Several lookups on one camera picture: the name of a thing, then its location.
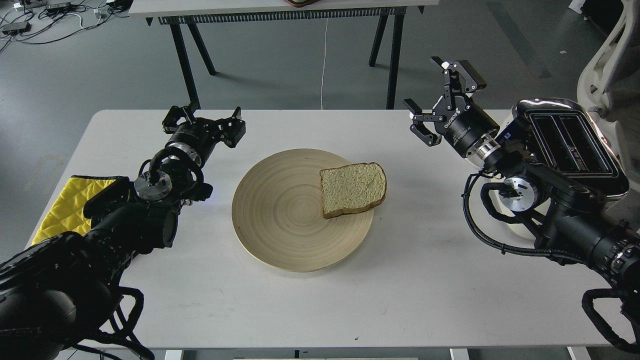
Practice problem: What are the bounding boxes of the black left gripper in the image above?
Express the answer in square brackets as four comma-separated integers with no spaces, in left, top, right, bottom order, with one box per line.
[162,105,246,160]

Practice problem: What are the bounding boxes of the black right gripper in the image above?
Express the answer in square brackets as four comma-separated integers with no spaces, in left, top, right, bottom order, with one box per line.
[404,56,499,158]

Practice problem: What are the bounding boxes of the floor cables and power strips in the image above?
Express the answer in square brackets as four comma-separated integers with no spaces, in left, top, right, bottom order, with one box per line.
[0,0,134,53]

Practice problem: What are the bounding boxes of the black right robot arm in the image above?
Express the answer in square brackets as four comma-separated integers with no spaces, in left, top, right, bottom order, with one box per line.
[404,56,639,354]

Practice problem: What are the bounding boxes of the white background table black legs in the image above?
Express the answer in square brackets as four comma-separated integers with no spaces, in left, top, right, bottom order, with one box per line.
[128,0,439,110]

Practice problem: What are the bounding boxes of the round wooden plate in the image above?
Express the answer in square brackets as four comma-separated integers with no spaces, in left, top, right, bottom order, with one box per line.
[231,148,374,272]

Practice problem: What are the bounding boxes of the slice of bread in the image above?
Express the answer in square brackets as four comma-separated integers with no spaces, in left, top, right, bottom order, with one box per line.
[319,162,387,219]

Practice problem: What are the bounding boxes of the cream chrome toaster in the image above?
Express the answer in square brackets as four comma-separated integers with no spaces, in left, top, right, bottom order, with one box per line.
[481,97,630,241]

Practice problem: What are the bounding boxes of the yellow quilted cloth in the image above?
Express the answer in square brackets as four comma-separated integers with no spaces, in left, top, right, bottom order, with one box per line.
[29,175,130,246]

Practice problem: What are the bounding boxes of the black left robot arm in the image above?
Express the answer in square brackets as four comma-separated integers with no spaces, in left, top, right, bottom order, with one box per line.
[0,100,246,360]

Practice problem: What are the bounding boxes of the white hanging cable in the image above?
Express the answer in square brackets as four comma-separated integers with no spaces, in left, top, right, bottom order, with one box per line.
[320,18,329,110]

